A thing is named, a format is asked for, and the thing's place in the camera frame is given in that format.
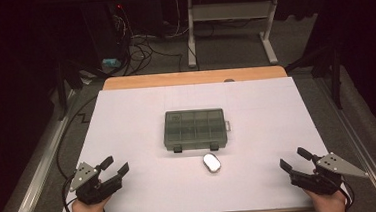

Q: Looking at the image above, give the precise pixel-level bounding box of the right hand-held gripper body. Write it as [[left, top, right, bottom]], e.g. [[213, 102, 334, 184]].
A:
[[288, 149, 371, 199]]

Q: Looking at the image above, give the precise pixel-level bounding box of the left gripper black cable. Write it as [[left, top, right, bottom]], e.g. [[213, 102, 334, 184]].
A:
[[59, 175, 80, 212]]

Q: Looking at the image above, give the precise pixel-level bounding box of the person's right hand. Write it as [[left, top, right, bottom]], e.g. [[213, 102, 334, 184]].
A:
[[303, 185, 348, 212]]

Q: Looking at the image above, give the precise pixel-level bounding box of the aluminium floor rail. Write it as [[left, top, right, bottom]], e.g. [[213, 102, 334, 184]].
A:
[[317, 72, 376, 212], [0, 88, 87, 212]]

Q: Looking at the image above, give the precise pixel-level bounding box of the black stand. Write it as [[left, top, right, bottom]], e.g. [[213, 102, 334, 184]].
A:
[[283, 41, 347, 114], [51, 55, 111, 122]]

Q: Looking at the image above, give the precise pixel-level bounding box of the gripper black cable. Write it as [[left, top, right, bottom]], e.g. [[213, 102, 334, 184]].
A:
[[59, 175, 80, 212], [339, 178, 356, 210]]

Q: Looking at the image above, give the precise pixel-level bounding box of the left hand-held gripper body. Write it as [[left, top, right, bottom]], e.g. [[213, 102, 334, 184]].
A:
[[67, 159, 124, 206]]

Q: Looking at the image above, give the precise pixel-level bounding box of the tangle of floor cables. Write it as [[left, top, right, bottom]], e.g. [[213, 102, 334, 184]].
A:
[[112, 0, 186, 77]]

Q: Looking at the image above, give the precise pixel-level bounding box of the dark equipment rack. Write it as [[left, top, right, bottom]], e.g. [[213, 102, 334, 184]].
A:
[[80, 0, 135, 62]]

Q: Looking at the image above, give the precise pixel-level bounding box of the white table mat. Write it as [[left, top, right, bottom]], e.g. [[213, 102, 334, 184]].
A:
[[51, 72, 353, 212]]

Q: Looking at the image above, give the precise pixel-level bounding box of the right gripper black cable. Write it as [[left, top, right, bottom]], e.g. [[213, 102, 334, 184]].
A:
[[339, 178, 356, 210]]

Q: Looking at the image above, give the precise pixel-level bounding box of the long black floor cable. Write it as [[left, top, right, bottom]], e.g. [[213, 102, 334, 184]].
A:
[[51, 94, 105, 181]]

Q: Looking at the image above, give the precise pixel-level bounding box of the white oval case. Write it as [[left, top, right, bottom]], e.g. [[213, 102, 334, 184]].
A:
[[201, 152, 223, 175]]

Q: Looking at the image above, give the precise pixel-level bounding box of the green compartment organizer box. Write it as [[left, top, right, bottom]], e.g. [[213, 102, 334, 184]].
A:
[[161, 106, 233, 155]]

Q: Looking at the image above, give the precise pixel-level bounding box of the teal object on floor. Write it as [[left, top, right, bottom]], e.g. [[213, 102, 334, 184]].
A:
[[101, 57, 122, 69]]

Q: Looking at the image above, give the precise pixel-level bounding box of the white metal desk frame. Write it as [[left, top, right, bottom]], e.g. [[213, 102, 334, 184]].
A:
[[183, 0, 286, 71]]

